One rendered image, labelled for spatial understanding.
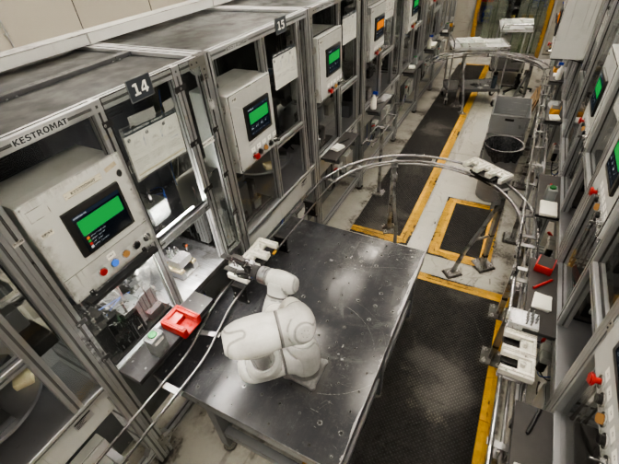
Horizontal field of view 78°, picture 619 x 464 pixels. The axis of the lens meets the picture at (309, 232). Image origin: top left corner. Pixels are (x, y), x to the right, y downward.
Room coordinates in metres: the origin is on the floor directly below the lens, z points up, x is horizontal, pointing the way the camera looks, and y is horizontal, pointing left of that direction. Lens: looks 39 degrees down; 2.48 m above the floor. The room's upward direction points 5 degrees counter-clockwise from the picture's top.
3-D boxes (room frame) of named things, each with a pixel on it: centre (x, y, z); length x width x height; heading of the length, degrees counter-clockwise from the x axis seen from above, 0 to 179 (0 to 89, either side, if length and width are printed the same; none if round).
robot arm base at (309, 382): (1.10, 0.07, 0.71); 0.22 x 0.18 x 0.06; 150
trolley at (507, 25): (6.99, -3.78, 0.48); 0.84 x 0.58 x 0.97; 158
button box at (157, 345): (1.12, 0.78, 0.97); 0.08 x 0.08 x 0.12; 60
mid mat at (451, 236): (2.86, -1.55, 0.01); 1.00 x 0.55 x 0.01; 150
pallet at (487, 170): (2.56, -1.44, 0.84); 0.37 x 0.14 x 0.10; 28
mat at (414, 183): (5.38, -2.13, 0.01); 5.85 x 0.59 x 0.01; 150
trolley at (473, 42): (6.09, -2.79, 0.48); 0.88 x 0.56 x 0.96; 78
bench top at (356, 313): (1.51, 0.05, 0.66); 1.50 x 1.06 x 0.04; 150
